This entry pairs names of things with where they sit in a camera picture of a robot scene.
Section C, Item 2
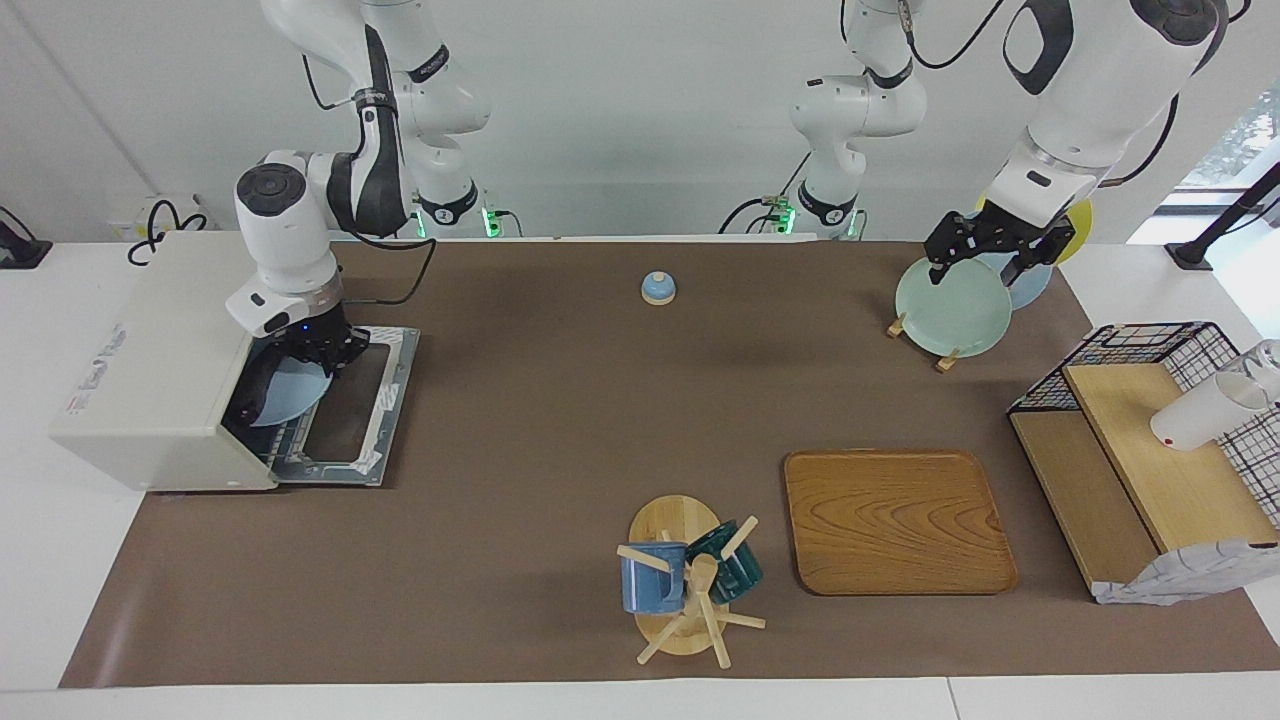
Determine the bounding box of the grey white patterned cloth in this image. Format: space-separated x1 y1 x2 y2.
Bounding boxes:
1090 538 1280 607

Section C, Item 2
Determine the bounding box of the square wooden tray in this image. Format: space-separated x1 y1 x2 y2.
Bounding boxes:
782 449 1019 598

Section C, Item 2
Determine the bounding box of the clear drinking glass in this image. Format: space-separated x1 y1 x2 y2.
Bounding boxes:
1240 339 1280 401

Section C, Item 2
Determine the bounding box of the black desk clamp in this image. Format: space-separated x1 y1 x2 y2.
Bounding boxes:
0 205 53 271

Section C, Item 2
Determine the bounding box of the white cup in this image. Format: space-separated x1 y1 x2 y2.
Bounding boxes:
1149 370 1271 453

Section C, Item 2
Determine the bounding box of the mint green plate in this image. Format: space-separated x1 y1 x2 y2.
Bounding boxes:
894 253 1013 359

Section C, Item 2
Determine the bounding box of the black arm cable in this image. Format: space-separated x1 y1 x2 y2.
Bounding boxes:
1098 95 1183 189
340 235 438 307

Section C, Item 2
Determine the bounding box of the black base cable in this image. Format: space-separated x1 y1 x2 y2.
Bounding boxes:
718 150 813 236

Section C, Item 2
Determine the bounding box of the yellow plate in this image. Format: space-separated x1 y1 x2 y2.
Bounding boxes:
975 190 1094 266

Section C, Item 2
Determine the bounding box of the toaster oven glass door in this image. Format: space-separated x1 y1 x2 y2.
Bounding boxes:
270 327 421 489

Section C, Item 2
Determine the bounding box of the blue mug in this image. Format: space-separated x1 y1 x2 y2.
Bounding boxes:
620 542 689 615

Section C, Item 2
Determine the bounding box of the dark green mug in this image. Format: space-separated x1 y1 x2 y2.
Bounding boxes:
686 520 765 605

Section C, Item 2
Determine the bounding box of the black oven power cable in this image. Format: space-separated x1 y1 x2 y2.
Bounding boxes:
126 200 209 267

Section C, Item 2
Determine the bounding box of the light blue round plate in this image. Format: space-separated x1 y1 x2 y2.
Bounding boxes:
248 355 332 429

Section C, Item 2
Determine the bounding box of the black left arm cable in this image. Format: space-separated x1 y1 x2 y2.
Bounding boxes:
1098 95 1183 189

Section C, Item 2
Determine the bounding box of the black wire basket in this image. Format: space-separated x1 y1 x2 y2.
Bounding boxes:
1007 321 1280 531

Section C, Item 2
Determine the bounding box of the oven wire rack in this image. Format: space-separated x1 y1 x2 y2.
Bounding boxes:
225 400 306 471

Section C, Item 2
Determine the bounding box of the brown table mat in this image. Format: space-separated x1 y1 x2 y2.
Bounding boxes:
58 240 1280 689

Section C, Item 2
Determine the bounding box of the white toaster oven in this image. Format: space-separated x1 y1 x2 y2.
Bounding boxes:
50 232 421 493

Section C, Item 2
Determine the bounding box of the wooden plate rack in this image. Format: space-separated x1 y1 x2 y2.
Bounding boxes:
886 313 961 374

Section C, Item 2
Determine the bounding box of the wooden mug tree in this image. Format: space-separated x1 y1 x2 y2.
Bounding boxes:
615 495 768 669

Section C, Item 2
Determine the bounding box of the wooden wire shelf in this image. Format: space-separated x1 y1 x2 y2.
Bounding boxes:
1008 362 1280 601

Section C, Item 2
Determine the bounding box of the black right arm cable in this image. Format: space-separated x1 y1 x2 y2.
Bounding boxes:
340 235 438 307

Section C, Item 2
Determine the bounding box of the pale blue racked plate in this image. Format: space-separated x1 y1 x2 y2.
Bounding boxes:
965 232 1054 311

